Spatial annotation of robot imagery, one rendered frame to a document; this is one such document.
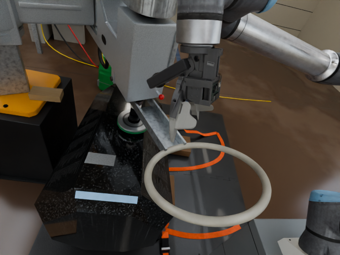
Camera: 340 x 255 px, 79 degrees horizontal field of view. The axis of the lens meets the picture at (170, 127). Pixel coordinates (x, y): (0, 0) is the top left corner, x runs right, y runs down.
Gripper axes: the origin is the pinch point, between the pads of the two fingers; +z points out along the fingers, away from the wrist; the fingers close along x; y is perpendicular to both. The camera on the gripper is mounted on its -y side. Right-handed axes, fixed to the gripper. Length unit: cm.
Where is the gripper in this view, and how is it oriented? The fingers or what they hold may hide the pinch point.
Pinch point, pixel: (183, 129)
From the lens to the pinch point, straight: 52.7
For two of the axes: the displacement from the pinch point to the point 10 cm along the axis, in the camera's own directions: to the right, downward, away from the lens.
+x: 4.7, -3.6, 8.0
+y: 8.8, 2.2, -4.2
